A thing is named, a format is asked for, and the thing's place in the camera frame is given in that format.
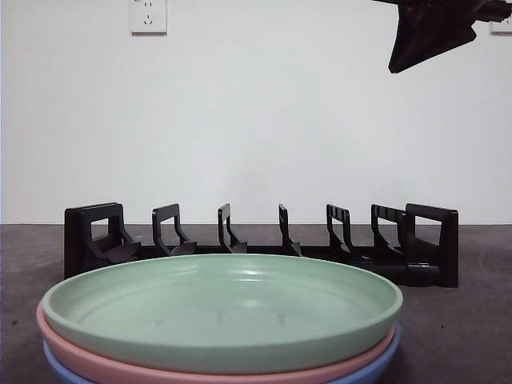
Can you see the pink plate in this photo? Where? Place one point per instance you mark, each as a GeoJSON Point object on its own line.
{"type": "Point", "coordinates": [200, 371]}

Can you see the black plate rack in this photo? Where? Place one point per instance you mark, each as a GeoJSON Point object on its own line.
{"type": "Point", "coordinates": [424, 272]}

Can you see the blue plate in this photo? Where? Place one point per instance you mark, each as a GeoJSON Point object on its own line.
{"type": "Point", "coordinates": [70, 372]}

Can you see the green plate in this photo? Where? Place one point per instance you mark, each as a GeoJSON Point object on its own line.
{"type": "Point", "coordinates": [220, 308]}

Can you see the white wall socket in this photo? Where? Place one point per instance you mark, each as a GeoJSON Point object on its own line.
{"type": "Point", "coordinates": [148, 16]}
{"type": "Point", "coordinates": [504, 29]}

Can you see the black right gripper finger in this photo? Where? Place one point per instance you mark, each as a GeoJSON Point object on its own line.
{"type": "Point", "coordinates": [436, 36]}
{"type": "Point", "coordinates": [402, 40]}

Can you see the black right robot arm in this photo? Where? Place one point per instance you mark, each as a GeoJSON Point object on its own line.
{"type": "Point", "coordinates": [460, 8]}

